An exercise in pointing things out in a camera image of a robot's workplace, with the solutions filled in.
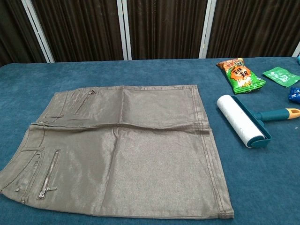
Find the small green sachet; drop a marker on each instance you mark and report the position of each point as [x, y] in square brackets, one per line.
[282, 78]

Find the dark brown pleated screen panel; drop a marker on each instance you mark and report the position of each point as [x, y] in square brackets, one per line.
[166, 28]
[79, 28]
[11, 28]
[255, 25]

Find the blue cookie pack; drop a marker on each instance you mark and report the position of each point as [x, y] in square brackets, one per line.
[295, 95]

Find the teal lint roller yellow tip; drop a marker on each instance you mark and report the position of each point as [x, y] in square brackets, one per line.
[239, 119]

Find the green orange snack bag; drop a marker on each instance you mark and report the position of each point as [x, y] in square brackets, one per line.
[239, 77]

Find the shiny grey-brown zipper skirt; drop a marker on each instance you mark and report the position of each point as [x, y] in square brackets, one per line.
[140, 152]

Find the white screen frame post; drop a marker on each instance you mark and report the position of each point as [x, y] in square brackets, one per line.
[37, 30]
[124, 30]
[207, 28]
[297, 49]

